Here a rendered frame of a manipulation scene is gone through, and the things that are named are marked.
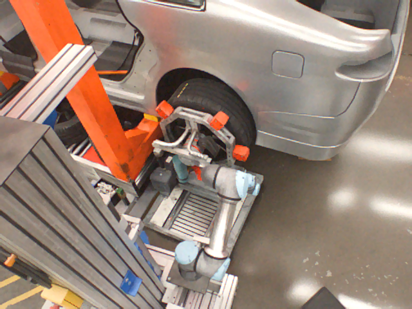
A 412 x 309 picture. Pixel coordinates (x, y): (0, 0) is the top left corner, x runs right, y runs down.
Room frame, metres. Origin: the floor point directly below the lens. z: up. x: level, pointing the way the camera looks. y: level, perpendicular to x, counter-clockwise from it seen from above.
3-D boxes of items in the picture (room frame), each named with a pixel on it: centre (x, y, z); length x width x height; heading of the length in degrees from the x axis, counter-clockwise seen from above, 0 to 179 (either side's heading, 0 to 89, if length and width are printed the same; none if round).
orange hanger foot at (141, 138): (1.87, 0.45, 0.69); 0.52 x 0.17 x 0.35; 146
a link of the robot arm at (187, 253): (0.64, 0.17, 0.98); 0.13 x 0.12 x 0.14; 58
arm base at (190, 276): (0.64, 0.18, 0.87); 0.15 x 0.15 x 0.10
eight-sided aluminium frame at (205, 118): (1.49, 0.04, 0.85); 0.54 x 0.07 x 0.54; 56
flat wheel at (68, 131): (2.57, 1.31, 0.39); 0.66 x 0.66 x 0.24
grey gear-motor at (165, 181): (1.71, 0.32, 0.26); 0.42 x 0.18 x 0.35; 146
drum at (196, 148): (1.43, 0.08, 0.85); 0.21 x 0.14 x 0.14; 146
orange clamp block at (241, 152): (1.32, -0.23, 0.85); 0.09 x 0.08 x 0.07; 56
